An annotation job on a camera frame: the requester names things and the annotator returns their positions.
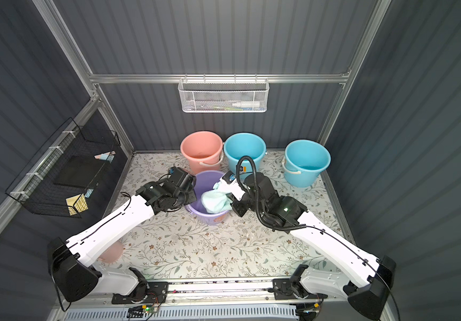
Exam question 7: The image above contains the purple plastic bucket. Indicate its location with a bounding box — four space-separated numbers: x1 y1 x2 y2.
185 171 230 226

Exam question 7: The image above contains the light green cloth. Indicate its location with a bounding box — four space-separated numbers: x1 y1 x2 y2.
201 183 232 214

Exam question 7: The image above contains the pink plastic bucket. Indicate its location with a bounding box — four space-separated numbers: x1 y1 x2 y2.
180 131 224 174

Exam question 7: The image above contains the blue bucket white handle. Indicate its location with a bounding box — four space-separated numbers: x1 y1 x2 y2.
282 140 331 188

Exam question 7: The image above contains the blue bucket with label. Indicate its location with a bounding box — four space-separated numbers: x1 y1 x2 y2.
223 132 266 174

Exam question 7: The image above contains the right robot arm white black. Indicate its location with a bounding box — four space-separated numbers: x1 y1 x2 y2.
220 171 396 320

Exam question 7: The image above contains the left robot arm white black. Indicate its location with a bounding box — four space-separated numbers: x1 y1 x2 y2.
47 167 197 303

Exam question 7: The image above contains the floral patterned table mat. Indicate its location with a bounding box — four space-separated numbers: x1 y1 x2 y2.
99 151 343 280

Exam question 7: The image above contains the pastel card in basket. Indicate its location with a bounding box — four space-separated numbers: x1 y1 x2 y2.
94 151 115 163

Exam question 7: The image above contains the white ventilation grille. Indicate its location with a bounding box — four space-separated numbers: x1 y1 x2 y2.
64 304 299 320

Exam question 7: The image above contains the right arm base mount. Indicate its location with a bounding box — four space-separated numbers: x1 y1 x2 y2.
267 264 328 300

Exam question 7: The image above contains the white wire wall basket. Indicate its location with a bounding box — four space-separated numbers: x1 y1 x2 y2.
178 78 270 113

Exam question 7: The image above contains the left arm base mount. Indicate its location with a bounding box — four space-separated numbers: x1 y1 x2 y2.
111 267 169 305

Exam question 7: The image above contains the black wire side basket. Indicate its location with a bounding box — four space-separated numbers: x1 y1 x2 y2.
5 124 123 219

